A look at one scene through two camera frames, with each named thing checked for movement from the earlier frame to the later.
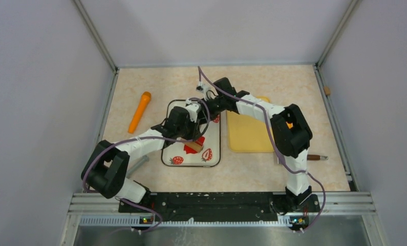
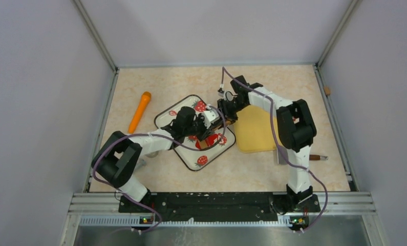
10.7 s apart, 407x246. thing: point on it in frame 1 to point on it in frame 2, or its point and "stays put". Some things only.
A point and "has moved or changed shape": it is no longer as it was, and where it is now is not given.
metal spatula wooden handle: x=316 y=157 stays put
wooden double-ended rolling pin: x=195 y=146 has moved or changed shape
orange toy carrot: x=145 y=99 stays put
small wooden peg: x=327 y=90 stays put
